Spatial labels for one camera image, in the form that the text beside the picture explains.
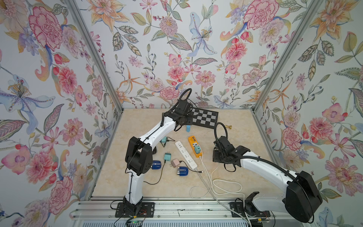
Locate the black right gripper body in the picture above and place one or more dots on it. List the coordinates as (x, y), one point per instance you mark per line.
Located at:
(217, 157)

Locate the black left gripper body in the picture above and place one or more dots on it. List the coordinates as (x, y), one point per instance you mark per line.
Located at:
(186, 118)

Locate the orange power strip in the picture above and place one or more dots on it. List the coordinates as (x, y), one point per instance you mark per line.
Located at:
(192, 141)

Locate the white power strip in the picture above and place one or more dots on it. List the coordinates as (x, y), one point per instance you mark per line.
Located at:
(189, 160)

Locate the teal usb charger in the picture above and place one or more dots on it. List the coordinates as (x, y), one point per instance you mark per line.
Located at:
(167, 156)
(164, 140)

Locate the pink usb charger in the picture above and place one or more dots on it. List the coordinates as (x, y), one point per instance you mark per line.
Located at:
(175, 163)

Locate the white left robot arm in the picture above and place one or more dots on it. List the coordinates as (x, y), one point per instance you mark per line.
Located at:
(139, 155)

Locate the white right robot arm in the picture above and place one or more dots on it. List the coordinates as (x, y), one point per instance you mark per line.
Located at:
(301, 197)

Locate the black silver chessboard box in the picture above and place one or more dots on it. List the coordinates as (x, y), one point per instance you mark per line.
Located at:
(205, 118)

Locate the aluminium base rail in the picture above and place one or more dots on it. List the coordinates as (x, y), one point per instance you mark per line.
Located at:
(100, 211)

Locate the aluminium frame post left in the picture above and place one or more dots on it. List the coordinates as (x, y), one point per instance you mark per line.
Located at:
(79, 21)

